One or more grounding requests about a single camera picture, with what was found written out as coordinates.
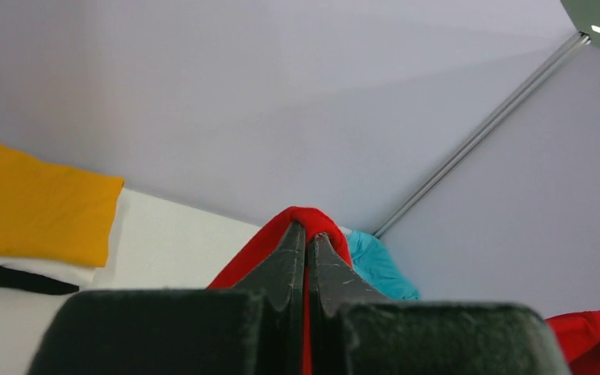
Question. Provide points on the red t-shirt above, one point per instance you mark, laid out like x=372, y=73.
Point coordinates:
x=274, y=243

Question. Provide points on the orange folded t-shirt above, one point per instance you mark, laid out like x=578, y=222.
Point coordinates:
x=55, y=212

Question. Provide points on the right aluminium corner post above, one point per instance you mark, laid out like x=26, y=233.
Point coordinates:
x=565, y=53

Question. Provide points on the teal t-shirt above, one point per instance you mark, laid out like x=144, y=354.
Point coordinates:
x=373, y=262

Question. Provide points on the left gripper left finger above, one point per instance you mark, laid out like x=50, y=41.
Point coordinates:
x=254, y=327

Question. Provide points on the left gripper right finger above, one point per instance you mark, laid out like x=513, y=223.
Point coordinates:
x=357, y=330

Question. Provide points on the black folded t-shirt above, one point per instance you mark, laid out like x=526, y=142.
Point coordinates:
x=32, y=282

